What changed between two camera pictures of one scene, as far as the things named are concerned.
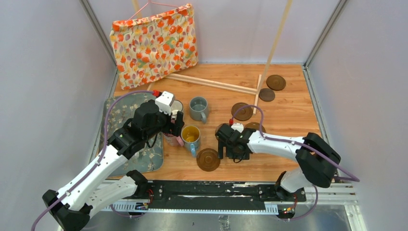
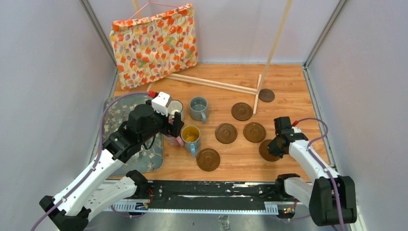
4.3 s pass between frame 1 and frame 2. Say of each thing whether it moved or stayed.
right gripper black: moved
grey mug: stayed
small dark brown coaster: stayed
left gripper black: stayed
